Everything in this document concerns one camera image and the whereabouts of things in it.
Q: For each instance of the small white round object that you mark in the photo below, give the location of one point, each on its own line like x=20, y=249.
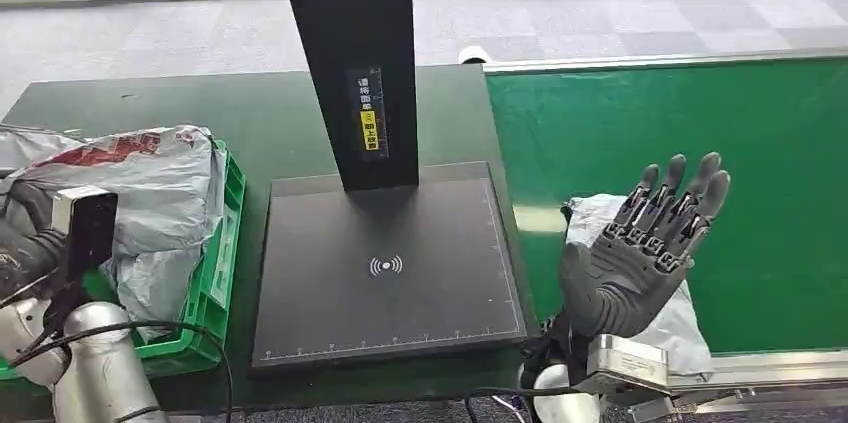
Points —
x=472, y=54

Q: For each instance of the silver conveyor side rail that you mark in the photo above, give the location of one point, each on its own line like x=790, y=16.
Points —
x=762, y=370
x=662, y=61

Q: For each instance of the green conveyor belt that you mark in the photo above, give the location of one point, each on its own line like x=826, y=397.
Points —
x=662, y=122

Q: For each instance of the green plastic crate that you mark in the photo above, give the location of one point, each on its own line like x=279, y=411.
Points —
x=212, y=274

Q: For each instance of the yellow and black column sticker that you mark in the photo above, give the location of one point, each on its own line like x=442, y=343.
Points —
x=368, y=118

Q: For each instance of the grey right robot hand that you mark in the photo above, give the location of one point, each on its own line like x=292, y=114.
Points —
x=623, y=287

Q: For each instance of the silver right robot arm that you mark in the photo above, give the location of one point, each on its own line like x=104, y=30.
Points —
x=560, y=400

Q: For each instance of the black scanner base plate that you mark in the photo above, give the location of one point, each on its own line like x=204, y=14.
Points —
x=384, y=287

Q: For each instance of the white parcel bag, qr label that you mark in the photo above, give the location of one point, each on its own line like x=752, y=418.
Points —
x=33, y=145

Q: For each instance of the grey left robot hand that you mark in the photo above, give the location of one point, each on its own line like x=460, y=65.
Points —
x=26, y=241

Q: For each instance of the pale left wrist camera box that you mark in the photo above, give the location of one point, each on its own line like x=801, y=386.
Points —
x=93, y=228

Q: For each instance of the white parcel bag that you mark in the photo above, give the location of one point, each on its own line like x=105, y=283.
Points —
x=33, y=145
x=682, y=334
x=159, y=195

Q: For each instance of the black scanner column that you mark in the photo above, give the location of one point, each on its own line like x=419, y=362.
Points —
x=358, y=42

